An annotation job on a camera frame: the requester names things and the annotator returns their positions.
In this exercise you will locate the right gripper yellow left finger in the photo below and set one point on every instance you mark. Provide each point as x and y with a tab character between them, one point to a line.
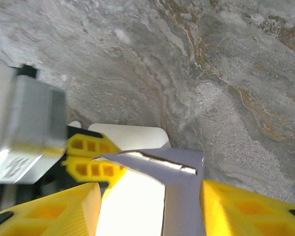
51	214

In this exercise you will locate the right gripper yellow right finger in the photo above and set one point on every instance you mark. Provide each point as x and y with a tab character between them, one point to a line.
248	211

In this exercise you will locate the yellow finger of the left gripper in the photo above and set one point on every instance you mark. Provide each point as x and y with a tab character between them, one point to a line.
88	146
93	170

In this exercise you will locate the white and lilac paper box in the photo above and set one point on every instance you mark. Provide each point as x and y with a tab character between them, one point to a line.
182	191

